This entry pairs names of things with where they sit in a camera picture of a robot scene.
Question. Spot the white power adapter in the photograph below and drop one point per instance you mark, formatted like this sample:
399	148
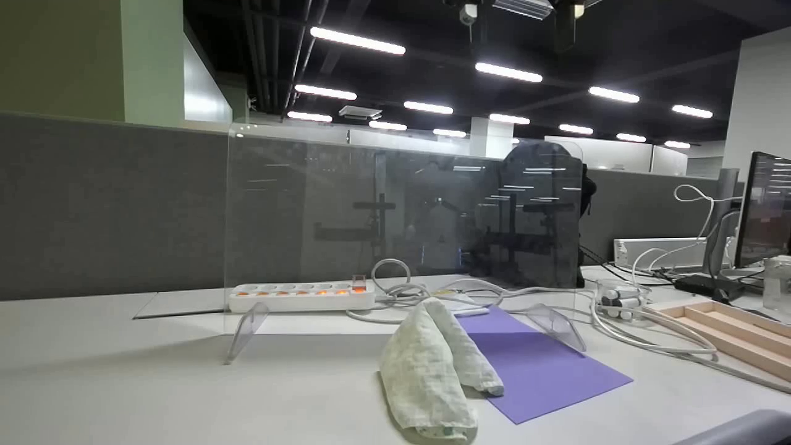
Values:
622	303

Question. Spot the white cloth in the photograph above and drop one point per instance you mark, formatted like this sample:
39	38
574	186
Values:
426	372

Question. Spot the computer monitor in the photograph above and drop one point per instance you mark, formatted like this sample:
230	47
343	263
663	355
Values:
766	222

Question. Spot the clear glass panel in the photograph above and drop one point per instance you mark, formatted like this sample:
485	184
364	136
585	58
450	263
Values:
305	210

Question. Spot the wooden frame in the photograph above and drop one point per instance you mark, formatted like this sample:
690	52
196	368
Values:
748	336

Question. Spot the purple paper sheet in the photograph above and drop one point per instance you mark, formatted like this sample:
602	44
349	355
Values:
541	374

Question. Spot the white keyboard box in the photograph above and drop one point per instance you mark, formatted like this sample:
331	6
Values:
652	252

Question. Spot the black backpack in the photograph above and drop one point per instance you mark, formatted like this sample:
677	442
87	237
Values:
528	217

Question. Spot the white power strip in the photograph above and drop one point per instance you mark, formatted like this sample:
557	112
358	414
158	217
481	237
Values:
290	298

